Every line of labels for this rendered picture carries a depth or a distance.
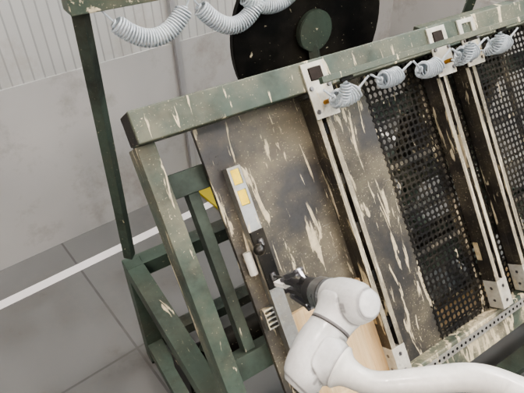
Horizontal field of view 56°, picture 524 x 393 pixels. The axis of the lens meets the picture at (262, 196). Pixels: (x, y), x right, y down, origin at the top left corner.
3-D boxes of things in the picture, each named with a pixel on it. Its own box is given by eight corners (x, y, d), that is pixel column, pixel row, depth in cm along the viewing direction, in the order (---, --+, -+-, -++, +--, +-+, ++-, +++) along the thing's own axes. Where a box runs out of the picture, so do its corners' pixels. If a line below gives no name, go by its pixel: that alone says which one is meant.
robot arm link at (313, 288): (323, 320, 124) (310, 315, 129) (350, 304, 127) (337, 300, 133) (312, 286, 122) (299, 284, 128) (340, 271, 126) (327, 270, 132)
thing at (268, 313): (266, 328, 164) (270, 331, 161) (259, 309, 163) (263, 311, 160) (276, 323, 166) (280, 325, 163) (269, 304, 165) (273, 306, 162)
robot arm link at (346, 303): (328, 266, 125) (301, 309, 121) (366, 272, 111) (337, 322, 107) (355, 290, 128) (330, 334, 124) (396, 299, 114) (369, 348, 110)
